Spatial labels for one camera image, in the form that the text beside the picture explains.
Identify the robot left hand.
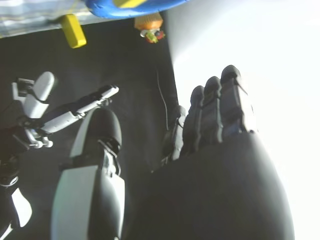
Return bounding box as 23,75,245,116
51,64,296,240

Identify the yellow block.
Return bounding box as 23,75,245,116
59,14,88,49

